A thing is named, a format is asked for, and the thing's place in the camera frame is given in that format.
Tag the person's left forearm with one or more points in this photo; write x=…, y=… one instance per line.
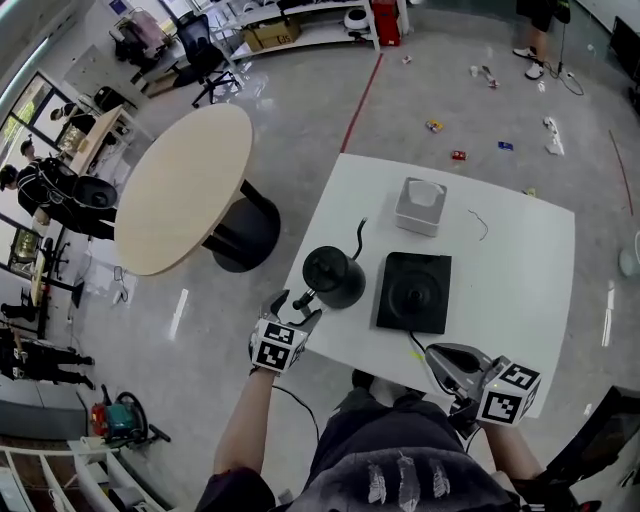
x=245, y=425

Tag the red snack packet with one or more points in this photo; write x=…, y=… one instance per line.
x=459, y=155

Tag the yellow snack packet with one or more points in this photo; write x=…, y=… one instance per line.
x=435, y=127

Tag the white round appliance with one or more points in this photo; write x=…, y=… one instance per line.
x=357, y=19

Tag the blue snack packet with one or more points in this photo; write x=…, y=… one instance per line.
x=506, y=146

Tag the white storage shelf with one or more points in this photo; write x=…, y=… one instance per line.
x=310, y=15

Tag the person's left shoe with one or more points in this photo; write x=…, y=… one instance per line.
x=362, y=380

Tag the light wooden desk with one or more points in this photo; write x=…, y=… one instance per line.
x=100, y=132

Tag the red and green vacuum cleaner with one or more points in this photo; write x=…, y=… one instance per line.
x=117, y=417

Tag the black monitor screen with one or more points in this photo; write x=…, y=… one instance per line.
x=595, y=440

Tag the white waste bin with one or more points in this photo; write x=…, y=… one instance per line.
x=630, y=260

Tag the black square kettle base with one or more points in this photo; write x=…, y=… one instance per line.
x=415, y=292

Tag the pink clothes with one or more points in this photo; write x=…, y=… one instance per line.
x=147, y=30

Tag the round wooden table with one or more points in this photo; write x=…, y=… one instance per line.
x=185, y=190

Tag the white tissue box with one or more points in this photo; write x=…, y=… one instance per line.
x=420, y=210

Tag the black office chair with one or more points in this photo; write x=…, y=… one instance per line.
x=200, y=50

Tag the crumpled striped packet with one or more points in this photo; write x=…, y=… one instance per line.
x=490, y=77

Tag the black gooseneck kettle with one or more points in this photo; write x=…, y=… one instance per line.
x=332, y=275

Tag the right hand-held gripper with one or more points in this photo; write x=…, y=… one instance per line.
x=505, y=400

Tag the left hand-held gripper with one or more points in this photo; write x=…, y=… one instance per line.
x=275, y=350

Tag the cardboard box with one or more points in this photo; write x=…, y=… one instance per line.
x=272, y=35

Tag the person's right forearm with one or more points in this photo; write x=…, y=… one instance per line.
x=510, y=450

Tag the red cabinet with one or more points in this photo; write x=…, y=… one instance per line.
x=386, y=22

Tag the black platform trolley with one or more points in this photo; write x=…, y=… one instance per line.
x=627, y=50

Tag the person's dark shorts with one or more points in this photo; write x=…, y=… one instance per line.
x=385, y=425

